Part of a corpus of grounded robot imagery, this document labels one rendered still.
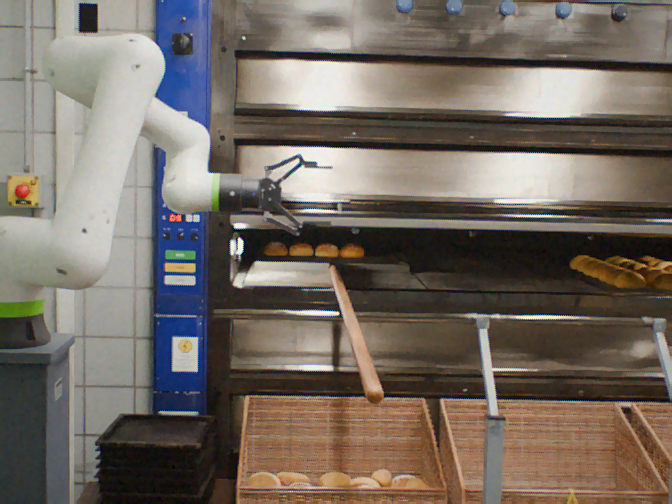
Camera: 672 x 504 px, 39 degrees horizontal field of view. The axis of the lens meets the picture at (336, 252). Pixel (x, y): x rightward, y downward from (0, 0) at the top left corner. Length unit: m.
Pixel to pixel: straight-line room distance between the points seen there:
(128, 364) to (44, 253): 1.21
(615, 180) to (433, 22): 0.73
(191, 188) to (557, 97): 1.22
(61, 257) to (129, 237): 1.14
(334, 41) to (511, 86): 0.55
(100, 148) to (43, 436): 0.56
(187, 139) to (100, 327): 0.87
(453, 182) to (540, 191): 0.27
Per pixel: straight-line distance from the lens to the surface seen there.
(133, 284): 2.97
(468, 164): 2.97
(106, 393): 3.05
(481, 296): 2.99
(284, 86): 2.91
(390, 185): 2.91
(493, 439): 2.46
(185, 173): 2.33
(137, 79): 1.94
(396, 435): 2.99
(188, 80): 2.90
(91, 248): 1.83
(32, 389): 1.95
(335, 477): 2.91
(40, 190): 2.94
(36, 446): 1.98
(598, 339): 3.11
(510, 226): 2.83
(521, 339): 3.05
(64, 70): 2.06
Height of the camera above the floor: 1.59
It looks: 6 degrees down
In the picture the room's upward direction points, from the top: 2 degrees clockwise
